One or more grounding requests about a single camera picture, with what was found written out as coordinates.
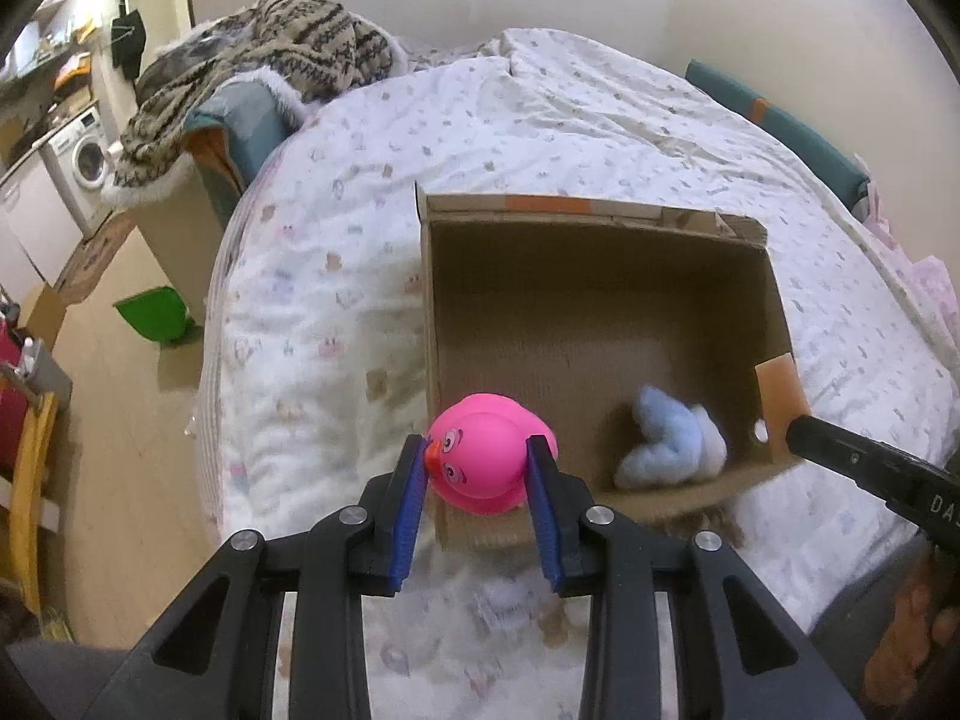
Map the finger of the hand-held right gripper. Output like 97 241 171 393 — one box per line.
784 414 920 522

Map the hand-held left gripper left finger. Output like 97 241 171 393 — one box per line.
81 433 430 720

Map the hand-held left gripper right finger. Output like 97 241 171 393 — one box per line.
525 435 865 720

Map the pink rubber duck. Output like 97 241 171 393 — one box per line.
424 392 560 517

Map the light blue plush toy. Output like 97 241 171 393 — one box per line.
615 385 729 491

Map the cardboard box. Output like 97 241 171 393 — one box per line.
415 181 813 550

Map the person's right hand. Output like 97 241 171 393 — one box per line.
862 551 960 720

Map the pink cloth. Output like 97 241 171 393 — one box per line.
862 180 960 361

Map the green dustpan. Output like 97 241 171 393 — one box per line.
112 287 200 347

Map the teal orange cushion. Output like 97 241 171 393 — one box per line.
685 58 872 220
184 81 308 200

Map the yellow wooden chair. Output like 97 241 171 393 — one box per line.
0 364 61 620

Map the white printed quilt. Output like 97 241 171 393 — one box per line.
191 28 960 720

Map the patterned floor rug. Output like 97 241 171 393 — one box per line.
54 211 137 305

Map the small brown floor box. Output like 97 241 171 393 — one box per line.
21 283 70 350

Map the white cabinet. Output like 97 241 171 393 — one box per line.
0 154 80 287

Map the white washing machine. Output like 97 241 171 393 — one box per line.
39 106 121 235

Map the black hanging garment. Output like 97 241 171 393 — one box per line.
110 7 147 82

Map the cluttered kitchen shelf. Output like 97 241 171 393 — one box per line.
0 0 102 132

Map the beige bed frame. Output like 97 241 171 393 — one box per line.
133 165 248 320

